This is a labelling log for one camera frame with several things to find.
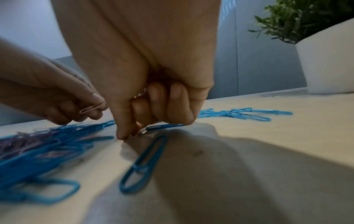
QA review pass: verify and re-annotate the person's right hand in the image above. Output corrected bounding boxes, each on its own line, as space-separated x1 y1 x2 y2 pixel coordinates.
51 0 222 141

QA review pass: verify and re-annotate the person's left hand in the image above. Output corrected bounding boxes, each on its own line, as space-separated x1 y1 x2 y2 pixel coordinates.
0 37 109 126

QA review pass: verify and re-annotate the single pink paper clip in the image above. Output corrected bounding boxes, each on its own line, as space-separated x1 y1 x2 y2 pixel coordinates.
79 100 107 114

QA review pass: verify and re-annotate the pile of blue pink paperclips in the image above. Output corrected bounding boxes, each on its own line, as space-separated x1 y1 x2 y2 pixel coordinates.
0 107 294 205

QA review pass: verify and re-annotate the green plant in white pot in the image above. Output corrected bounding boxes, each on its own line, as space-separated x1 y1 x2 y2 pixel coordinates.
247 0 354 94

